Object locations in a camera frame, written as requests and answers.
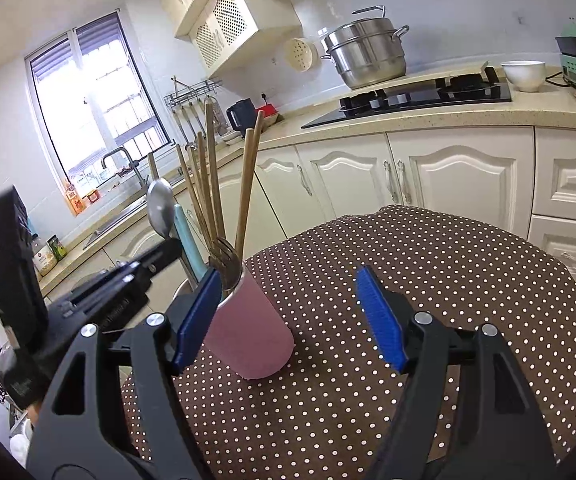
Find round polka-dot table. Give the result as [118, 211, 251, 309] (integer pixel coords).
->
[120, 205, 576, 480]

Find orange detergent bottle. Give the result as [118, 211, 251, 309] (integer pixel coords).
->
[63, 180, 84, 217]

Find red container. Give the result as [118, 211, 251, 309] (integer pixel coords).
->
[255, 102, 281, 126]

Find steel ladle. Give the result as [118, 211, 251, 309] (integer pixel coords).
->
[174, 105, 191, 147]

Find bunch of wooden chopsticks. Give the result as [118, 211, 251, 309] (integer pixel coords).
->
[147, 102, 265, 266]

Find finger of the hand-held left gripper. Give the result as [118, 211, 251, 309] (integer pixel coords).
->
[70, 272, 149, 301]
[113, 239, 184, 281]

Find metal wall utensil rack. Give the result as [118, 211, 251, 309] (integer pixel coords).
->
[165, 76, 221, 108]

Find cream base cabinets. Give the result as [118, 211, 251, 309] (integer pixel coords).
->
[38, 95, 576, 311]

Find black glass gas stove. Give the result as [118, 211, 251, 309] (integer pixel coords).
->
[300, 76, 513, 129]

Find sliding window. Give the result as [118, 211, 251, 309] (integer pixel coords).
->
[25, 10, 174, 186]

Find light blue handled knife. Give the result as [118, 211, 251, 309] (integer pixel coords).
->
[173, 204, 209, 283]

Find cream lattice door cabinet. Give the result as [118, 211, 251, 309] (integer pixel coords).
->
[175, 0, 303, 78]

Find silver spoon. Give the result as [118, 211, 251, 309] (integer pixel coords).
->
[146, 178, 194, 286]

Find black electric kettle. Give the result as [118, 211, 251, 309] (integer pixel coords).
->
[226, 98, 259, 133]

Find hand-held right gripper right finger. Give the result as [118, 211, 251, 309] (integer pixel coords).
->
[355, 265, 557, 480]

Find cream round steamer tray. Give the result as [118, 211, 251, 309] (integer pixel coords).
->
[283, 37, 316, 73]

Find steel kitchen faucet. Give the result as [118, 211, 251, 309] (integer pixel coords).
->
[100, 147, 149, 188]

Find white bowl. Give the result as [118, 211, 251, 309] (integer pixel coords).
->
[500, 60, 546, 92]

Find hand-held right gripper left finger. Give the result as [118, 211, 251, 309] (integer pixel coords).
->
[27, 267, 224, 480]

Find black handled steel spork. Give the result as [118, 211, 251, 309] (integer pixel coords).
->
[218, 237, 243, 286]

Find stainless steel steamer pot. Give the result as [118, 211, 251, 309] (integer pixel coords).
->
[320, 6, 410, 90]

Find pink utensil cup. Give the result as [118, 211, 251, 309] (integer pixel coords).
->
[203, 257, 296, 381]

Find steel double sink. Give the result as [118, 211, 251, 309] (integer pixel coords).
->
[83, 195, 154, 251]

